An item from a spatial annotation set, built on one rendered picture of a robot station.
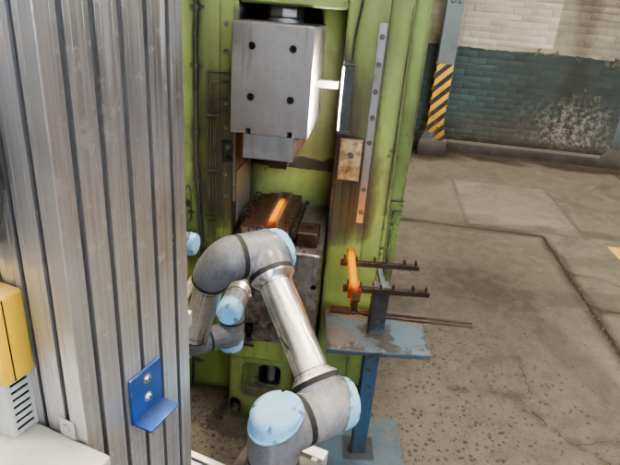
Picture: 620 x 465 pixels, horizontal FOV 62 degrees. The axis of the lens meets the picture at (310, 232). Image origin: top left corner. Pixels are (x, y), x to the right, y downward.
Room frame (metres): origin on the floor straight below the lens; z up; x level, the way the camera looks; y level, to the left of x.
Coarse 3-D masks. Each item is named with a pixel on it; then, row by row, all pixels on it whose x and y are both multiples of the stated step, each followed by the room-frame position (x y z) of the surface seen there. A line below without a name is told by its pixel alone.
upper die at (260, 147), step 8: (248, 136) 1.97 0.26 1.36; (256, 136) 1.96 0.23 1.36; (264, 136) 1.96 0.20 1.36; (288, 136) 1.99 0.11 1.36; (248, 144) 1.97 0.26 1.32; (256, 144) 1.96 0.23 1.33; (264, 144) 1.96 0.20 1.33; (272, 144) 1.96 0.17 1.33; (280, 144) 1.96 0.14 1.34; (288, 144) 1.95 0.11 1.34; (296, 144) 2.03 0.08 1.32; (248, 152) 1.97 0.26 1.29; (256, 152) 1.96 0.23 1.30; (264, 152) 1.96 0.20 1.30; (272, 152) 1.96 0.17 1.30; (280, 152) 1.96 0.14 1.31; (288, 152) 1.95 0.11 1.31; (296, 152) 2.05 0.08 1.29; (272, 160) 1.96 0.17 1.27; (280, 160) 1.96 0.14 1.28; (288, 160) 1.95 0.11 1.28
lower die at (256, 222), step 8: (288, 192) 2.37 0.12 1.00; (264, 200) 2.29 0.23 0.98; (272, 200) 2.27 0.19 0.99; (288, 200) 2.26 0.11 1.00; (296, 200) 2.29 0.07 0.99; (256, 208) 2.18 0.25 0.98; (264, 208) 2.17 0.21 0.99; (272, 208) 2.17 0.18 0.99; (288, 208) 2.18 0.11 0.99; (296, 208) 2.19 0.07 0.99; (256, 216) 2.06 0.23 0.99; (264, 216) 2.07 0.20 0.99; (280, 216) 2.06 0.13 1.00; (248, 224) 1.99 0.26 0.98; (256, 224) 1.97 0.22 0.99; (264, 224) 1.96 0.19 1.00; (280, 224) 1.99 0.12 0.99; (288, 224) 1.99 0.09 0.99; (288, 232) 1.95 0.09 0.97
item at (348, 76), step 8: (360, 8) 2.06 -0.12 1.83; (360, 16) 2.06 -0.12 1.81; (352, 48) 2.06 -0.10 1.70; (352, 56) 2.06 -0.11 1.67; (344, 64) 2.04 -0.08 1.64; (352, 64) 2.06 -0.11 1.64; (344, 72) 2.04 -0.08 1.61; (352, 72) 2.04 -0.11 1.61; (344, 80) 2.04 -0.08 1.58; (352, 80) 2.04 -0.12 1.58; (344, 88) 2.04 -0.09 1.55; (352, 88) 2.07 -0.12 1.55; (344, 96) 2.04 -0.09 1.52; (344, 104) 2.04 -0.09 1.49; (344, 112) 2.04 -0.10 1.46; (344, 120) 2.04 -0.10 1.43; (344, 128) 2.04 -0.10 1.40
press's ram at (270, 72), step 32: (256, 32) 1.97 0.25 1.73; (288, 32) 1.96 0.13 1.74; (320, 32) 2.13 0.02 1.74; (256, 64) 1.96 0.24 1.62; (288, 64) 1.95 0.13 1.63; (320, 64) 2.23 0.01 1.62; (256, 96) 1.96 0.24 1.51; (288, 96) 1.95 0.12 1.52; (320, 96) 2.35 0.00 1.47; (256, 128) 1.96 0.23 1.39; (288, 128) 1.95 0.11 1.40
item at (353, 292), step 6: (348, 252) 1.91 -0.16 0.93; (354, 252) 1.91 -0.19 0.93; (348, 258) 1.85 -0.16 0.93; (354, 258) 1.85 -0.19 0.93; (348, 264) 1.81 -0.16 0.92; (354, 264) 1.80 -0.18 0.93; (348, 270) 1.78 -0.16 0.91; (354, 270) 1.75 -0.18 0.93; (354, 276) 1.70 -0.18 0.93; (354, 282) 1.65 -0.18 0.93; (348, 288) 1.60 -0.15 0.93; (354, 288) 1.60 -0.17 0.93; (348, 294) 1.59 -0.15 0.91; (354, 294) 1.55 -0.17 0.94; (360, 294) 1.59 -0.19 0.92; (354, 300) 1.51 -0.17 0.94; (354, 306) 1.51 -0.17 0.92
